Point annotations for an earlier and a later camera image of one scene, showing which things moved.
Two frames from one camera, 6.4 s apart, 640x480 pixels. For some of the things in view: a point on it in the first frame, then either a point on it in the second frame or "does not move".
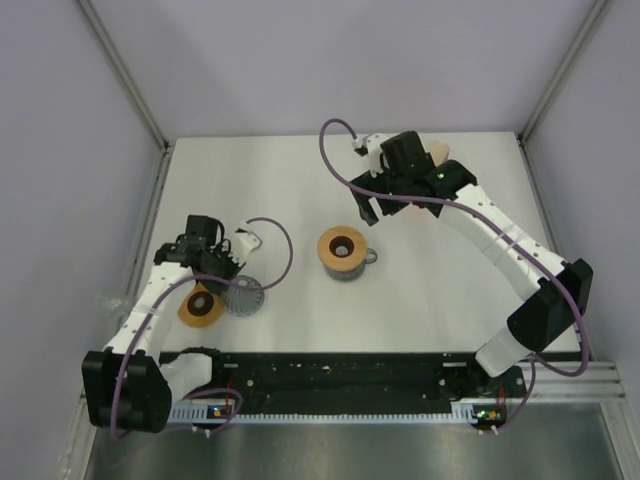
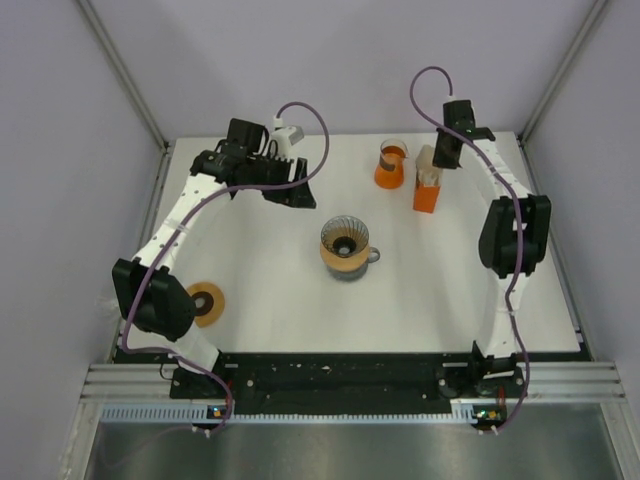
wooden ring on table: (201, 307) does not move
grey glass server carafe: (351, 274) does not move
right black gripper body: (384, 182) -> (440, 159)
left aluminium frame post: (122, 68) does not move
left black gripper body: (221, 262) -> (271, 171)
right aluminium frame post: (561, 73) does not move
